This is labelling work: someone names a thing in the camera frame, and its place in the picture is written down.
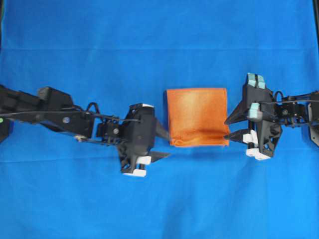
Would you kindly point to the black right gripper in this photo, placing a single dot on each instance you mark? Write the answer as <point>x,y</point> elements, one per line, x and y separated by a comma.
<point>258,108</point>

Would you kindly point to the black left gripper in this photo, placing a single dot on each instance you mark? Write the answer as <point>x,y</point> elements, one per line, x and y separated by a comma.
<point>133,138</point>

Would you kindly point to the orange towel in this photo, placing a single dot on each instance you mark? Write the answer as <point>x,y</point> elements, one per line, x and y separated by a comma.
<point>196,117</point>

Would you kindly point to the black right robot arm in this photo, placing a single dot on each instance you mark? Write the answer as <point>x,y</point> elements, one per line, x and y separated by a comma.
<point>297,111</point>

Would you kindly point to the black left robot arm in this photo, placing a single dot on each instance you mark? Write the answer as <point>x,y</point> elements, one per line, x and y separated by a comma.
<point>54,110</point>

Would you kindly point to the blue table cloth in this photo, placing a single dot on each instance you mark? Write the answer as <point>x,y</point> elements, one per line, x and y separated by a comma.
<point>122,52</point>

